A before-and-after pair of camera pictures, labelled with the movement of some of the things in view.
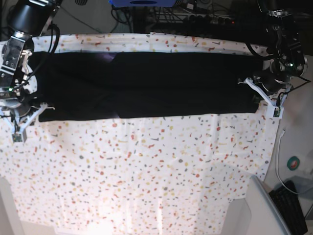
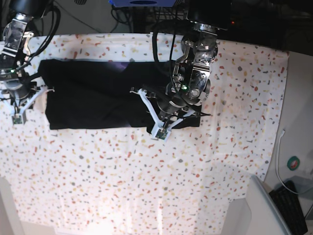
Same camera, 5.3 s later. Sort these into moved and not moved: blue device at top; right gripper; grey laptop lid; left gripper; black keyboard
Moved: right gripper; left gripper
Not moved: blue device at top; black keyboard; grey laptop lid
